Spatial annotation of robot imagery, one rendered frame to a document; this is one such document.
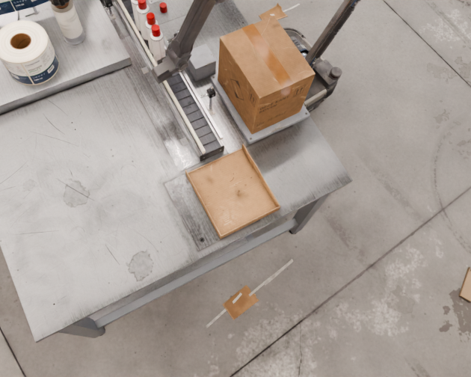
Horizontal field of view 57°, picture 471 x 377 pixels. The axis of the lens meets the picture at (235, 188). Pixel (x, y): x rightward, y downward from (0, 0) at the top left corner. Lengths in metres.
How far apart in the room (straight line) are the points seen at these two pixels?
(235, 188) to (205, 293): 0.89
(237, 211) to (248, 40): 0.64
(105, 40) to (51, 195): 0.71
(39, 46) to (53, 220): 0.67
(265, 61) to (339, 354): 1.59
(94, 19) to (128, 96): 0.40
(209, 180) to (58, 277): 0.65
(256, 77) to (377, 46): 1.88
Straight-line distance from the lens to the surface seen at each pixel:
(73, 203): 1.75
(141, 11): 1.90
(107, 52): 2.00
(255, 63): 1.65
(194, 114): 1.79
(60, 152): 1.85
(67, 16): 1.94
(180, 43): 1.54
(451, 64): 3.53
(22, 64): 1.88
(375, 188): 2.80
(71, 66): 1.99
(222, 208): 1.67
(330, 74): 2.74
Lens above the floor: 2.42
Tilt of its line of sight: 68 degrees down
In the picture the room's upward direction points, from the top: 11 degrees clockwise
